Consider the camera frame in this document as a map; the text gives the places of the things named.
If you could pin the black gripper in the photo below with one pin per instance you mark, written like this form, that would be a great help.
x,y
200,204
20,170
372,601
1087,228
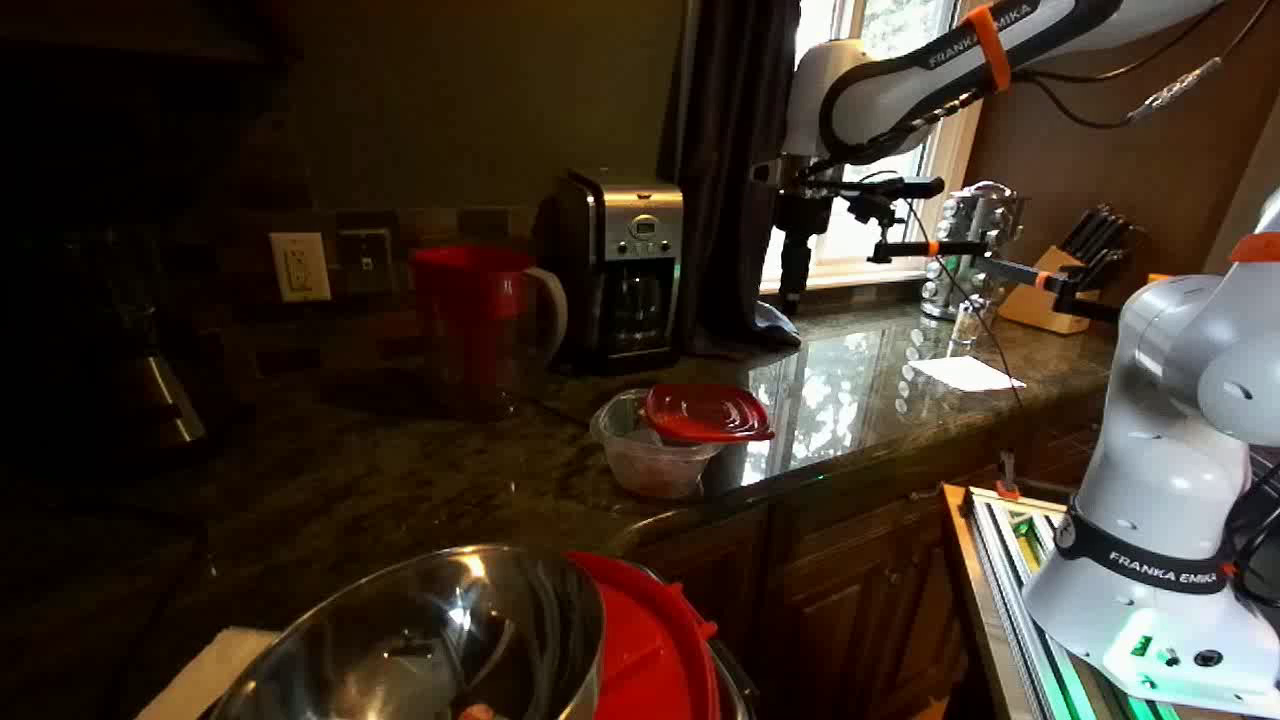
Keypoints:
x,y
801,221

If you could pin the white paper sheet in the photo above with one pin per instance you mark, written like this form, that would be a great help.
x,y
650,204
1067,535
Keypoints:
x,y
967,374

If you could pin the brown wooden base cabinets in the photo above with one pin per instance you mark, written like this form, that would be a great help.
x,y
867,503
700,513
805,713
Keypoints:
x,y
853,601

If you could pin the white wall outlet plate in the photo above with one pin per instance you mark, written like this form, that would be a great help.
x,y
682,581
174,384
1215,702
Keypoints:
x,y
303,267

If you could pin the bright kitchen window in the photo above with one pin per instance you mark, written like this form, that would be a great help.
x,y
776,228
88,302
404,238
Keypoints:
x,y
881,19

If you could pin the stainless steel mixing bowl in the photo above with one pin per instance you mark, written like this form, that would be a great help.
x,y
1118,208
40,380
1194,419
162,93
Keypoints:
x,y
425,642

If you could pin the dark wall switch plate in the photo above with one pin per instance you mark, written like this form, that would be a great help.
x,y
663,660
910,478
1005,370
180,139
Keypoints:
x,y
364,261

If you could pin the black camera on mount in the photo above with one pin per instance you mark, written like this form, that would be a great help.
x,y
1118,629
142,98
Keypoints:
x,y
888,195

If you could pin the dark window curtain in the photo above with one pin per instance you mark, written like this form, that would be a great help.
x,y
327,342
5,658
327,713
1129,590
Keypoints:
x,y
727,161

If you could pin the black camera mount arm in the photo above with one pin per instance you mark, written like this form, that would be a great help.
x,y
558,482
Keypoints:
x,y
984,261

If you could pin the red plastic container lid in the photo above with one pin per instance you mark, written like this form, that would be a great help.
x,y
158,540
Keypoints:
x,y
707,415

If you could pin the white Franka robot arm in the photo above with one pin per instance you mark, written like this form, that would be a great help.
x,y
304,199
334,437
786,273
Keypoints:
x,y
1175,402

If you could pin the silver black coffee maker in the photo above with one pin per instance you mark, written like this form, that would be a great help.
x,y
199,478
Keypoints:
x,y
622,267

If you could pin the wooden knife block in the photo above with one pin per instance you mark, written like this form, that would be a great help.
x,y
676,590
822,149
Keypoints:
x,y
1036,306

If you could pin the white robot cart frame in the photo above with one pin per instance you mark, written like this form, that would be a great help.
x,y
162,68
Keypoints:
x,y
993,601

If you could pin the clear plastic food container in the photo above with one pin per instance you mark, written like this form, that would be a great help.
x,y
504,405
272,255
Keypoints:
x,y
652,465

